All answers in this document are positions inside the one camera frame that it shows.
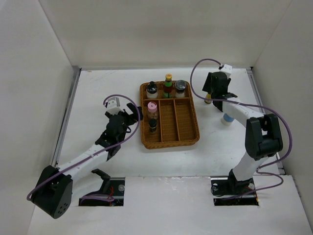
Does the yellow oil bottle brown cap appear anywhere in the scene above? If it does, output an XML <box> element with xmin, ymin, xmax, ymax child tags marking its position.
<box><xmin>204</xmin><ymin>93</ymin><xmax>212</xmax><ymax>104</ymax></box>

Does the pink cap spice jar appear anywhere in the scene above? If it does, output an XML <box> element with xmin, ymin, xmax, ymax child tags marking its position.
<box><xmin>147</xmin><ymin>101</ymin><xmax>159</xmax><ymax>119</ymax></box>

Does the black cap pepper shaker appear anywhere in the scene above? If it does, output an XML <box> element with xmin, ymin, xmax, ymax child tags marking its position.
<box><xmin>148</xmin><ymin>118</ymin><xmax>157</xmax><ymax>133</ymax></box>

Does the black cap white powder bottle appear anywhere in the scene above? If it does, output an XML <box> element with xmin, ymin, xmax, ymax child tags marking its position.
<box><xmin>146</xmin><ymin>81</ymin><xmax>158</xmax><ymax>99</ymax></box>

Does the clear lid powder jar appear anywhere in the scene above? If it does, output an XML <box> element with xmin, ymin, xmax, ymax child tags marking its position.
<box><xmin>175</xmin><ymin>80</ymin><xmax>187</xmax><ymax>98</ymax></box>

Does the silver lid blue label jar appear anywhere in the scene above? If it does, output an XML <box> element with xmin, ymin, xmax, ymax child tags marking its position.
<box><xmin>221</xmin><ymin>113</ymin><xmax>234</xmax><ymax>126</ymax></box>

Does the red sauce bottle yellow cap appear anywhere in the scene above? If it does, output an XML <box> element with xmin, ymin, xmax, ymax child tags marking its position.
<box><xmin>163</xmin><ymin>73</ymin><xmax>173</xmax><ymax>98</ymax></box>

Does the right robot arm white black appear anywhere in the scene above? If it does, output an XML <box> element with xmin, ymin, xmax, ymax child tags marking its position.
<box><xmin>202</xmin><ymin>71</ymin><xmax>283</xmax><ymax>194</ymax></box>

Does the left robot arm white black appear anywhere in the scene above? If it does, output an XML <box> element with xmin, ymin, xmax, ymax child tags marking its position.
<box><xmin>27</xmin><ymin>103</ymin><xmax>143</xmax><ymax>219</ymax></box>

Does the brown wicker divided basket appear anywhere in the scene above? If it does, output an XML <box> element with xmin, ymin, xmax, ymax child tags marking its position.
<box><xmin>139</xmin><ymin>81</ymin><xmax>200</xmax><ymax>149</ymax></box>

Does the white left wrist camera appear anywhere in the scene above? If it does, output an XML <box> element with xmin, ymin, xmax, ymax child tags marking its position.
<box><xmin>104</xmin><ymin>96</ymin><xmax>121</xmax><ymax>115</ymax></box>

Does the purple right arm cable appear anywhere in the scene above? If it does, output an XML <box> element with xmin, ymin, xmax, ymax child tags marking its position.
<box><xmin>190</xmin><ymin>58</ymin><xmax>294</xmax><ymax>200</ymax></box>

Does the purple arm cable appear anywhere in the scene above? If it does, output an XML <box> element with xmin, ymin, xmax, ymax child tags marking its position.
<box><xmin>26</xmin><ymin>95</ymin><xmax>142</xmax><ymax>204</ymax></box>
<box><xmin>190</xmin><ymin>58</ymin><xmax>294</xmax><ymax>200</ymax></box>

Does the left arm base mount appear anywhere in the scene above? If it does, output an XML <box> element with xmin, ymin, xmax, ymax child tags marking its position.
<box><xmin>78</xmin><ymin>169</ymin><xmax>126</xmax><ymax>207</ymax></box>

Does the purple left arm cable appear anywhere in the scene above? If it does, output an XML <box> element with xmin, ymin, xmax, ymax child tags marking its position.
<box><xmin>26</xmin><ymin>95</ymin><xmax>142</xmax><ymax>204</ymax></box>

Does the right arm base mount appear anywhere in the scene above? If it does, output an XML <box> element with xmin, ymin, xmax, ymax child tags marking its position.
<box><xmin>211</xmin><ymin>178</ymin><xmax>259</xmax><ymax>206</ymax></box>

